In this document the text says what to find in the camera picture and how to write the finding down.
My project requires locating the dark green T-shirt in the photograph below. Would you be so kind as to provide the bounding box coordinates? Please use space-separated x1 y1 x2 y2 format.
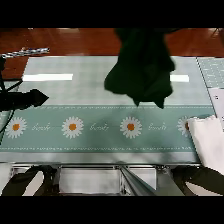
103 27 177 110

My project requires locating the white garment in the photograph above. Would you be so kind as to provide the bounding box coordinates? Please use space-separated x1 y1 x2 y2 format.
185 114 224 176

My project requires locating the silver frame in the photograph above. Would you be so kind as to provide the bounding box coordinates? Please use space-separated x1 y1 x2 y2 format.
0 161 224 197

